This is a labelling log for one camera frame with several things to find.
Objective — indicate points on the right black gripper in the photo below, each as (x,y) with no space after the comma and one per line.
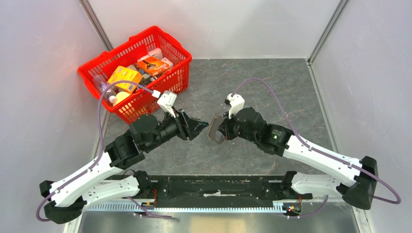
(225,126)

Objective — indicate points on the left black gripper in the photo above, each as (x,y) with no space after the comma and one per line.
(189,127)

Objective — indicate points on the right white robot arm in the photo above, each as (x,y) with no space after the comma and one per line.
(342,175)

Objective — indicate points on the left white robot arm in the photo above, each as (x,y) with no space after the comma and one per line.
(67,199)

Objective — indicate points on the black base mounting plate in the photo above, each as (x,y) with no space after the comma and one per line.
(218,191)

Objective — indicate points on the yellow round ball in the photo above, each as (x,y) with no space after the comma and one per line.
(120,96)

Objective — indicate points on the white small box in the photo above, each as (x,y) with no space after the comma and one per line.
(157,53)

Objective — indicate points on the yellow orange carton box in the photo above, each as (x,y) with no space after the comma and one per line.
(125,74)

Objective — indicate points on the clear plastic bottle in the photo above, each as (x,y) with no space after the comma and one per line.
(101,84)

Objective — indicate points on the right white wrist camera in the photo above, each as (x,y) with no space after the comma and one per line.
(236,103)

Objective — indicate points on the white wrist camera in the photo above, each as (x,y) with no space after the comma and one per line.
(236,103)
(166,102)

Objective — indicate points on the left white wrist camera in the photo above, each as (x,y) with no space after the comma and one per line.
(166,102)

